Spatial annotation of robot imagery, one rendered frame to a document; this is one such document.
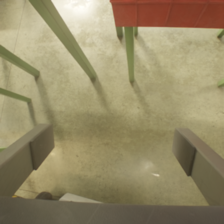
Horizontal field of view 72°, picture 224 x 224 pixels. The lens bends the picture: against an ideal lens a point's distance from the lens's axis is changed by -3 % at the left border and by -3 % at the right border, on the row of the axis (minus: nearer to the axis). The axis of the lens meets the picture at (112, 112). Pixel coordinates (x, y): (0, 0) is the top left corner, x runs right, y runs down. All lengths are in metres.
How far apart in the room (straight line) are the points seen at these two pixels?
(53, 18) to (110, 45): 0.60
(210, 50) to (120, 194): 1.02
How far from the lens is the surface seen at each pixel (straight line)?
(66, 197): 0.97
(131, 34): 0.57
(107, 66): 1.06
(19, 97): 1.11
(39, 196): 1.02
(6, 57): 1.01
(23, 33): 1.46
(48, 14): 0.58
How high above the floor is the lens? 0.95
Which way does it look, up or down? 79 degrees down
